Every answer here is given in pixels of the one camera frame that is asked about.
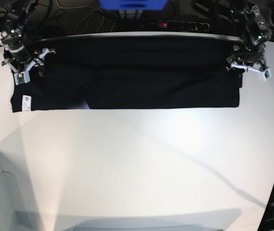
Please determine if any white power strip red switch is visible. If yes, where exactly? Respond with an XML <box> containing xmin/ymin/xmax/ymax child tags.
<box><xmin>150</xmin><ymin>21</ymin><xmax>211</xmax><ymax>33</ymax></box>

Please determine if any black T-shirt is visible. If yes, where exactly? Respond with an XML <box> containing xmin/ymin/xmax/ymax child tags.
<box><xmin>11</xmin><ymin>36</ymin><xmax>241</xmax><ymax>113</ymax></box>

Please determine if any blue box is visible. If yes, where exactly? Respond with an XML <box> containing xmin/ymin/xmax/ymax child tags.
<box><xmin>99</xmin><ymin>0</ymin><xmax>168</xmax><ymax>11</ymax></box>

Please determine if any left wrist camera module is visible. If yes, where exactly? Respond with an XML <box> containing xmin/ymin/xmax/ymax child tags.
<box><xmin>259</xmin><ymin>68</ymin><xmax>272</xmax><ymax>81</ymax></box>

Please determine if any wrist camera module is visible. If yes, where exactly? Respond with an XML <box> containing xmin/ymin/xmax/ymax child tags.
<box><xmin>259</xmin><ymin>68</ymin><xmax>272</xmax><ymax>81</ymax></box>
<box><xmin>13</xmin><ymin>71</ymin><xmax>31</xmax><ymax>86</ymax></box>

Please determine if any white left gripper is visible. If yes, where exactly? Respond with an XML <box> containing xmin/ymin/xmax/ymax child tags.
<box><xmin>225</xmin><ymin>44</ymin><xmax>272</xmax><ymax>81</ymax></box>

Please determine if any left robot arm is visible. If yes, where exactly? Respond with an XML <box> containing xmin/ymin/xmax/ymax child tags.
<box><xmin>226</xmin><ymin>0</ymin><xmax>272</xmax><ymax>81</ymax></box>

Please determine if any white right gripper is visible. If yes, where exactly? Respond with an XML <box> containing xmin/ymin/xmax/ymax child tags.
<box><xmin>1</xmin><ymin>48</ymin><xmax>56</xmax><ymax>77</ymax></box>

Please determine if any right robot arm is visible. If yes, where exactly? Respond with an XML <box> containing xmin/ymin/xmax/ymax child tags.
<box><xmin>0</xmin><ymin>0</ymin><xmax>55</xmax><ymax>85</ymax></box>

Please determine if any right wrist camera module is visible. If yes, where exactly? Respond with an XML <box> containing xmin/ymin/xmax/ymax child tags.
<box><xmin>13</xmin><ymin>71</ymin><xmax>31</xmax><ymax>86</ymax></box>

